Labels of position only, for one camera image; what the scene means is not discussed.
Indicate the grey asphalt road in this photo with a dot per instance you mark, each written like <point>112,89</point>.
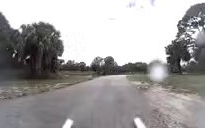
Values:
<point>103,100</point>

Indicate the sandy gravel verge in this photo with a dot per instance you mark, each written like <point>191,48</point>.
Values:
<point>176,106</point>
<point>23,91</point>

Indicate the robot's own part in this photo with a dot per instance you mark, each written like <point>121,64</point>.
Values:
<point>67,123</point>
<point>139,122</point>

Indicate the open grass field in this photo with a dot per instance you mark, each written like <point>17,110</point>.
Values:
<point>190,83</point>

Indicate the clump of tall trees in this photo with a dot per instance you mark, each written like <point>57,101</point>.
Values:
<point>40,46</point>

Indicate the group of large trees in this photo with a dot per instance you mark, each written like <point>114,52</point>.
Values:
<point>196,40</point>

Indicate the distant row of trees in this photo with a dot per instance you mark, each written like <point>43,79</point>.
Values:
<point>106,65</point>

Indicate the grass strip below trees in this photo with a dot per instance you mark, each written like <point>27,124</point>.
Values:
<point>70,77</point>

